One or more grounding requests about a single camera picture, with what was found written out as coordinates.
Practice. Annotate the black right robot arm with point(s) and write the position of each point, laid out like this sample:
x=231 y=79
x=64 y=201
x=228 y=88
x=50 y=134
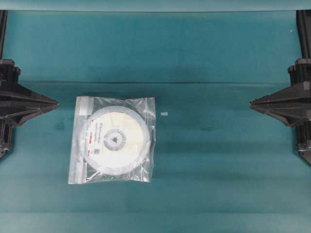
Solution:
x=292 y=105

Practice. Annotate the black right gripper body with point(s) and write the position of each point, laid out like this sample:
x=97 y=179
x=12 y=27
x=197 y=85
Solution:
x=300 y=77

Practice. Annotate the white component reel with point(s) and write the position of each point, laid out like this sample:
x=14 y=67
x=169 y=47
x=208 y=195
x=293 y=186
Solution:
x=117 y=141

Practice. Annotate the clear zip bag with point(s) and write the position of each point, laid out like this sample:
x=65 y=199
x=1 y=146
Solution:
x=79 y=170

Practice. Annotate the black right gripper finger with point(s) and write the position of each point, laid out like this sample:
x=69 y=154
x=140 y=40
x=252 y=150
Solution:
x=268 y=111
x=265 y=93

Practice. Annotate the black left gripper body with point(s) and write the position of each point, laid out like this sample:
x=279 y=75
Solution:
x=15 y=104

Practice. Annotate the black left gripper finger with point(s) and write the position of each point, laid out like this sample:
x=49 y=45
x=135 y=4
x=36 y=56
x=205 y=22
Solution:
x=31 y=97
x=39 y=111

